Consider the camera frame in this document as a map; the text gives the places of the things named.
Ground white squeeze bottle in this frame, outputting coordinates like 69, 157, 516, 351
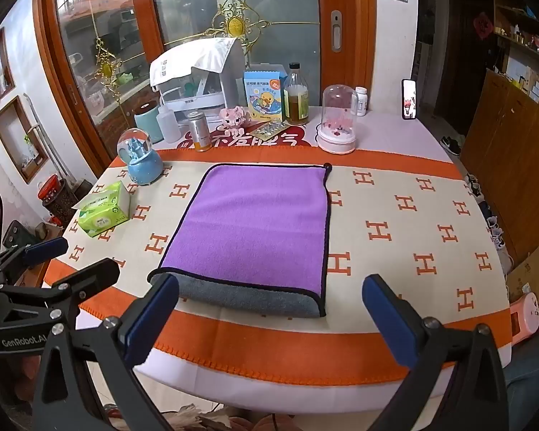
155, 107, 182, 144

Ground wooden framed glass sliding door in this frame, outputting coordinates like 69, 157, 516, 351
32, 0, 167, 169
147, 0, 379, 109

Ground blue box with duck print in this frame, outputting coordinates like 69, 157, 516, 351
243, 71, 289, 123

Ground pink plastic device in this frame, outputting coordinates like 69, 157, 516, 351
507, 291, 539, 347

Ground dark wooden door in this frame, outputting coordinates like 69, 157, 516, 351
432, 0, 496, 123

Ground cardboard box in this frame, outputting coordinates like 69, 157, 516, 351
505, 242, 539, 307

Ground pink glass dome ornament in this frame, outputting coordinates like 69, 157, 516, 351
317, 84, 359, 154

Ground white cloth cover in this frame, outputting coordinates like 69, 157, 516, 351
149, 37, 240, 91

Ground orange and cream printed blanket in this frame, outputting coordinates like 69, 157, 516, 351
42, 146, 513, 377

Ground wooden cabinet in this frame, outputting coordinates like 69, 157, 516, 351
459, 67, 539, 272

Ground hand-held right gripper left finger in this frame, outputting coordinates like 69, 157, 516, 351
31, 273, 181, 431

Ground teal jar with dark lid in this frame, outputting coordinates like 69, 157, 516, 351
134, 102, 164, 144

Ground glass bottle with yellow liquid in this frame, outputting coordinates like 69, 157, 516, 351
283, 63, 310, 126

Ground silver door handle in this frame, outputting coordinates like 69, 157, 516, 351
330, 9, 344, 53

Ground green tissue pack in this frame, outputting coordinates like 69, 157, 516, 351
72, 181, 132, 239

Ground dark carved stand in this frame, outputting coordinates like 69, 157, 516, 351
42, 180, 78, 229

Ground purple and grey towel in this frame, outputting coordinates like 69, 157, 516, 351
147, 163, 333, 319

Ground white countertop appliance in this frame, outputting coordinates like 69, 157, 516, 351
155, 38, 246, 113

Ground red printed table mat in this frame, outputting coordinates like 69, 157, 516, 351
175, 119, 313, 150

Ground wall shelf with boxes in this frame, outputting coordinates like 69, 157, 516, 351
493, 0, 539, 105

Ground pink block toy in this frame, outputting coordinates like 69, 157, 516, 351
218, 105, 250, 127

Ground blue snow globe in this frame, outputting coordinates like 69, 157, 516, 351
116, 128, 164, 186

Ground red bucket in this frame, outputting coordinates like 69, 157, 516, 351
37, 175, 66, 201

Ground row of shoes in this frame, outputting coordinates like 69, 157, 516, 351
464, 172, 507, 250

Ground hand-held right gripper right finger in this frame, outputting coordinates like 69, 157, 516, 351
361, 273, 511, 431

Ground small metal can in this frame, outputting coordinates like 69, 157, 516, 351
188, 111, 208, 153

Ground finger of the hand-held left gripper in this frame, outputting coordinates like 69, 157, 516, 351
0, 221, 69, 290
0, 258, 121, 321

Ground smartphone on stand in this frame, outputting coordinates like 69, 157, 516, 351
401, 78, 418, 120

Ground black sneakers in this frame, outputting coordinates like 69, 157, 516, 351
439, 136, 464, 156

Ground blister pill pack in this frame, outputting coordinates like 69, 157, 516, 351
253, 121, 289, 141

